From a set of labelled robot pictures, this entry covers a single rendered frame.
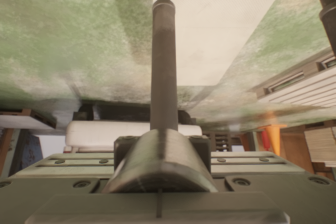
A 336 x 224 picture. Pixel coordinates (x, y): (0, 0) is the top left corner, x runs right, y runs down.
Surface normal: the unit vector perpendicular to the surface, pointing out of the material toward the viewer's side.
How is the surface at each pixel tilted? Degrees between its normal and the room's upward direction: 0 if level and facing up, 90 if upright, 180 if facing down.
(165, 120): 90
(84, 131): 89
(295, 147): 90
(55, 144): 90
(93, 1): 0
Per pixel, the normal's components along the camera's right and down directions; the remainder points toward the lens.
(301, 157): 0.26, -0.32
